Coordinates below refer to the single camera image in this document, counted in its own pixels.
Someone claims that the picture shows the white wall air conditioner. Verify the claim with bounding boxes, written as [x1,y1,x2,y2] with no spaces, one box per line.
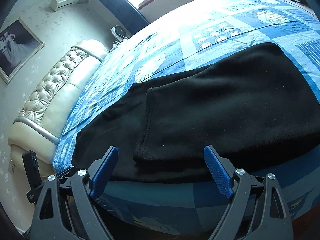
[49,0,79,11]

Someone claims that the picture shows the dark blue left curtain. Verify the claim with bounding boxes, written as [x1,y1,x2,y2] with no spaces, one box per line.
[98,0,150,35]

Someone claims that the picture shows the white desk fan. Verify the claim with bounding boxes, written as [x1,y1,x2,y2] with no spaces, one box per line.
[110,25,129,42]

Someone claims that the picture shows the cream tufted leather headboard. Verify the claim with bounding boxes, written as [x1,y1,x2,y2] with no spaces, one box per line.
[8,40,108,177]

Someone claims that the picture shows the framed black white picture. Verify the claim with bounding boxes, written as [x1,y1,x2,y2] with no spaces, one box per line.
[1,17,45,84]

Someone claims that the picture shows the black studded pants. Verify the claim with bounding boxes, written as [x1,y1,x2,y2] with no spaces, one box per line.
[71,43,319,183]

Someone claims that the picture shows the blue patterned bed sheet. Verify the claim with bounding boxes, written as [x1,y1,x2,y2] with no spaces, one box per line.
[53,0,319,236]

